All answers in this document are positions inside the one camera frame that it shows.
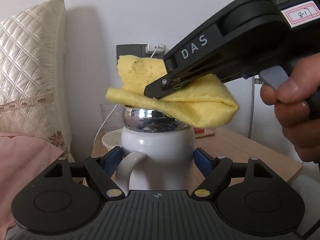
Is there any yellow cleaning cloth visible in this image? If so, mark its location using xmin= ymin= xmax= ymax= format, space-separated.
xmin=106 ymin=55 xmax=239 ymax=128

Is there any white ceramic mug chrome rim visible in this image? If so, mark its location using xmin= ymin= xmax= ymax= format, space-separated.
xmin=115 ymin=106 xmax=195 ymax=194

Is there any person's right hand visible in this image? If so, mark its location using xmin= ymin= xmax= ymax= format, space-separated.
xmin=260 ymin=53 xmax=319 ymax=163

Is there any white bowl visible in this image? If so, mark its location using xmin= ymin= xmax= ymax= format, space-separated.
xmin=101 ymin=129 xmax=122 ymax=151

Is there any wooden bedside table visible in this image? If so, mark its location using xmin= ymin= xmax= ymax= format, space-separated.
xmin=90 ymin=126 xmax=304 ymax=193

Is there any clear drinking glass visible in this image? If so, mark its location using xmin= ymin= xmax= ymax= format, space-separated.
xmin=100 ymin=102 xmax=124 ymax=133

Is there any white charger plug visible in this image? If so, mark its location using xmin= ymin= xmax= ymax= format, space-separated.
xmin=145 ymin=42 xmax=165 ymax=55

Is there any pink bed sheet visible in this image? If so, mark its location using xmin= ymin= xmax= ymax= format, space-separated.
xmin=1 ymin=133 xmax=64 ymax=239

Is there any cream quilted pillow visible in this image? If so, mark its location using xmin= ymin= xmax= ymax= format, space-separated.
xmin=1 ymin=0 xmax=72 ymax=158

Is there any white charger cable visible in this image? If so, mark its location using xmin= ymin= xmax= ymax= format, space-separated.
xmin=93 ymin=45 xmax=161 ymax=156

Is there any grey wall socket panel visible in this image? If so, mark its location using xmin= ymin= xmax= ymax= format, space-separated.
xmin=116 ymin=44 xmax=166 ymax=61

